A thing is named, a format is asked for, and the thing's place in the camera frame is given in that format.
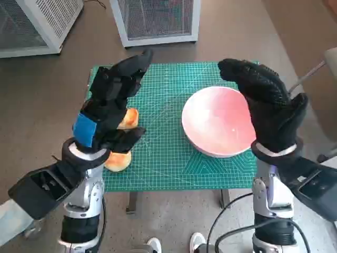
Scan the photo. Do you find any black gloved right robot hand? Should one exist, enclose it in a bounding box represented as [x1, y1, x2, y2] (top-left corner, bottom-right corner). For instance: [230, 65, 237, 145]
[217, 58, 309, 153]

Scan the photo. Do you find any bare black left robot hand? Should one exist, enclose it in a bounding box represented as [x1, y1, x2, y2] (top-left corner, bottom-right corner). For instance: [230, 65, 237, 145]
[71, 49, 154, 153]

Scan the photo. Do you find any long striped toy bread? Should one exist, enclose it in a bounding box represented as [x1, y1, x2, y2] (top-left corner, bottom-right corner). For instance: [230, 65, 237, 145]
[117, 108, 140, 130]

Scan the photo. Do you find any pink bowl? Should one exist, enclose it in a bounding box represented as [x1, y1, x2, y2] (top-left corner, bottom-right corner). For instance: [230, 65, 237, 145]
[181, 87, 257, 158]

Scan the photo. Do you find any round toy bread bun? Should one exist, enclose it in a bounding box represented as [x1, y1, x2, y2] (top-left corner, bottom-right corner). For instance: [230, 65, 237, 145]
[104, 151, 132, 173]

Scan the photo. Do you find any green cutting mat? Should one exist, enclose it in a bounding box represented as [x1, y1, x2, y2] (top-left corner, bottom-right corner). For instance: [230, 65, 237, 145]
[86, 61, 265, 192]

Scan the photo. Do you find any white mesh cabinet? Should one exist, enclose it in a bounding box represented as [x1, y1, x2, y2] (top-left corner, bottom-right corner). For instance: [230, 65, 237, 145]
[109, 0, 199, 48]

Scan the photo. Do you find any dark table leg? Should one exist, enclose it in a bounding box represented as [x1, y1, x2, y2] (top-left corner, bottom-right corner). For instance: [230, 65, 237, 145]
[125, 191, 139, 215]
[220, 189, 232, 209]

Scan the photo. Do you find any white cabinet with slotted side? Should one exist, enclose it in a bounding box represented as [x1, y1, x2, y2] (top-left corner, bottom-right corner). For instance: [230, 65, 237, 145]
[0, 0, 85, 59]

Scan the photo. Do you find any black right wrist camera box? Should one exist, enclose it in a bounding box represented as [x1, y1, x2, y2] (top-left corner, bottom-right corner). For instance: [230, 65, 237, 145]
[276, 155, 337, 222]

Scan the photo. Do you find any thin black floor cable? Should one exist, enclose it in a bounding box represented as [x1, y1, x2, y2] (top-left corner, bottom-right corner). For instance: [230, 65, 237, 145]
[83, 0, 106, 8]

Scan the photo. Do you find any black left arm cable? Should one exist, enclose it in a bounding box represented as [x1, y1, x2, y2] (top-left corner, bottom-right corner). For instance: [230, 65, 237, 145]
[101, 194, 108, 253]

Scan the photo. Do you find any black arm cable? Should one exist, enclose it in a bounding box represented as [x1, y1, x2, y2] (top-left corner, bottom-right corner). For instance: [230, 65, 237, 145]
[214, 220, 311, 253]
[101, 194, 108, 253]
[206, 192, 255, 253]

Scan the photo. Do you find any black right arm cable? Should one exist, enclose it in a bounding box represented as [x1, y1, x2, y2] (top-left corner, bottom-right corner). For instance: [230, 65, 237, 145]
[206, 192, 255, 253]
[214, 220, 311, 253]

